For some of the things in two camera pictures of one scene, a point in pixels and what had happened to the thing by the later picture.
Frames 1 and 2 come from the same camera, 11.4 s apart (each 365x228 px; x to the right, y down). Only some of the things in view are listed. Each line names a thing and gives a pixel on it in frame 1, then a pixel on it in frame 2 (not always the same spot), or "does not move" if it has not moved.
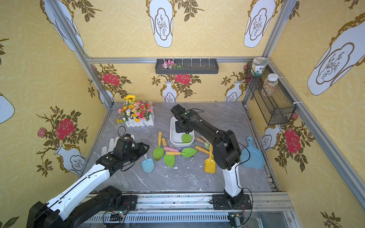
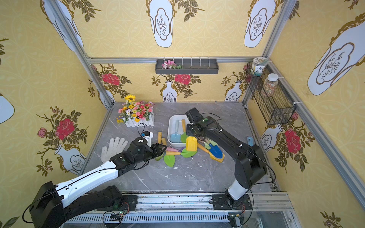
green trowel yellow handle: (186, 138) does not move
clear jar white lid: (271, 84) does not move
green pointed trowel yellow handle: (158, 152) does not move
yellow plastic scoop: (210, 165) to (191, 144)
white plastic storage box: (175, 137) does not move
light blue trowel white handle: (148, 165) to (175, 137)
